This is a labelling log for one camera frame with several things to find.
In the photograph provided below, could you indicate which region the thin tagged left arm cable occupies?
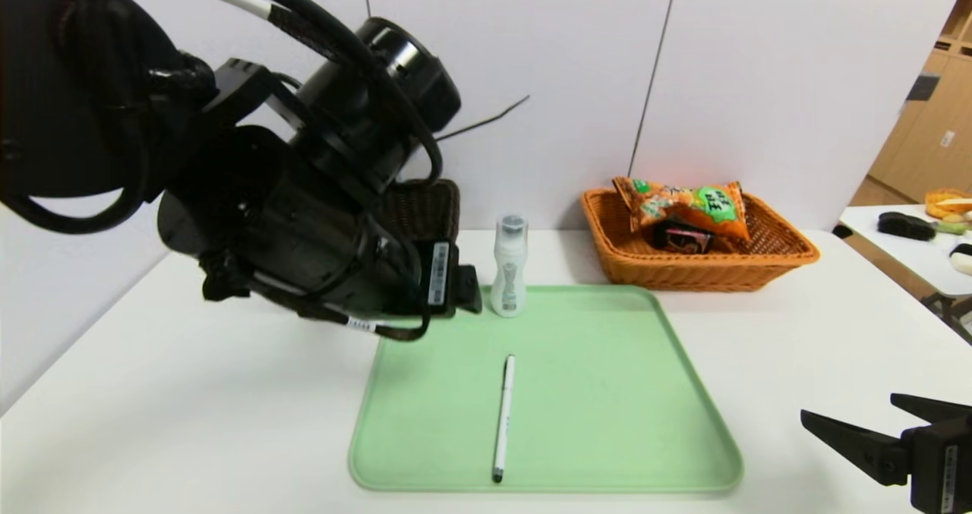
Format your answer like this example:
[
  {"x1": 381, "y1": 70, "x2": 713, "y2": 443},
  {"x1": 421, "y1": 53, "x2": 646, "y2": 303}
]
[{"x1": 302, "y1": 300, "x2": 435, "y2": 343}]

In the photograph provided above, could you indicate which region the white translucent bottle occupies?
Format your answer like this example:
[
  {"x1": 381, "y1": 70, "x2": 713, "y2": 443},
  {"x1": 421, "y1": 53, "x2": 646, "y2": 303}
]
[{"x1": 490, "y1": 214, "x2": 531, "y2": 320}]

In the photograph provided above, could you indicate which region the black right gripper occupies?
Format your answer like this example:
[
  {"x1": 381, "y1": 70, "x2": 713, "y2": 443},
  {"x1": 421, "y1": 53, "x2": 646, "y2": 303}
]
[{"x1": 800, "y1": 393, "x2": 972, "y2": 514}]

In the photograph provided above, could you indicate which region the black zip tie tail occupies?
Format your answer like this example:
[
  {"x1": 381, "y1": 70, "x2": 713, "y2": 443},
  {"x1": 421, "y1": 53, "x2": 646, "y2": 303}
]
[{"x1": 436, "y1": 94, "x2": 531, "y2": 143}]

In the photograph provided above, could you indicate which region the orange wicker basket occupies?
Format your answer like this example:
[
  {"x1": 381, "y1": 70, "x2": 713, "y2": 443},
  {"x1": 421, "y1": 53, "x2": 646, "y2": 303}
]
[{"x1": 580, "y1": 187, "x2": 820, "y2": 293}]

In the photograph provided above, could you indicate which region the light green plastic tray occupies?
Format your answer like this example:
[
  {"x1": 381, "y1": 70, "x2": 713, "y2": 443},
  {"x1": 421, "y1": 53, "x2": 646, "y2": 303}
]
[{"x1": 348, "y1": 284, "x2": 746, "y2": 495}]

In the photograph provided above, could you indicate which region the dark brown wicker basket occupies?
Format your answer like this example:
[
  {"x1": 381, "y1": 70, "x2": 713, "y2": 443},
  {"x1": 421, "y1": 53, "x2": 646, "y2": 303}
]
[{"x1": 378, "y1": 178, "x2": 462, "y2": 245}]

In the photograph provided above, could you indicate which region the black brush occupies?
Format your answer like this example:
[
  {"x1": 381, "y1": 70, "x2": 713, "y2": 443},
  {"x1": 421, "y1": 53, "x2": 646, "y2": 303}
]
[{"x1": 876, "y1": 211, "x2": 937, "y2": 242}]

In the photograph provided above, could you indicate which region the white side table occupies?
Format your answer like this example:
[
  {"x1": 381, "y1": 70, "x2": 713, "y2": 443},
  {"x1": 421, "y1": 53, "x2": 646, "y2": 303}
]
[{"x1": 838, "y1": 203, "x2": 972, "y2": 345}]

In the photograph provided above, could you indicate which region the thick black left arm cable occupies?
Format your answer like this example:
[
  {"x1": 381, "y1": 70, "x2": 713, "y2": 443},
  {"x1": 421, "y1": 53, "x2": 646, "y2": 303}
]
[{"x1": 74, "y1": 0, "x2": 447, "y2": 190}]

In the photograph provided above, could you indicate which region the wooden cabinet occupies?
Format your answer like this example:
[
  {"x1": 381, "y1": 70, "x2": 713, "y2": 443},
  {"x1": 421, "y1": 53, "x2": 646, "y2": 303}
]
[{"x1": 848, "y1": 0, "x2": 972, "y2": 208}]

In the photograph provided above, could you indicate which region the black pink gum box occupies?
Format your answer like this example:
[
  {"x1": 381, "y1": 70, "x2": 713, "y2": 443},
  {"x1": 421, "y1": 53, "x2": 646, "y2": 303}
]
[{"x1": 652, "y1": 219, "x2": 715, "y2": 255}]

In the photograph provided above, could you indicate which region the orange bread item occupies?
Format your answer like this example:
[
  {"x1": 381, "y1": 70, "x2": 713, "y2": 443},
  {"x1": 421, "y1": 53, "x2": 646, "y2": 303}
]
[{"x1": 923, "y1": 187, "x2": 972, "y2": 221}]

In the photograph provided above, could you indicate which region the orange snack bag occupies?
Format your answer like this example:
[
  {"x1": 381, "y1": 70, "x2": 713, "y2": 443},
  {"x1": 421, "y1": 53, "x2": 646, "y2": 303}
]
[{"x1": 611, "y1": 175, "x2": 752, "y2": 242}]

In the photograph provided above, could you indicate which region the white pen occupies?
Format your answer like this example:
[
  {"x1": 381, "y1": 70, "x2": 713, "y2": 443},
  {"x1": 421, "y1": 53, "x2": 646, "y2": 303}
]
[{"x1": 492, "y1": 354, "x2": 517, "y2": 485}]

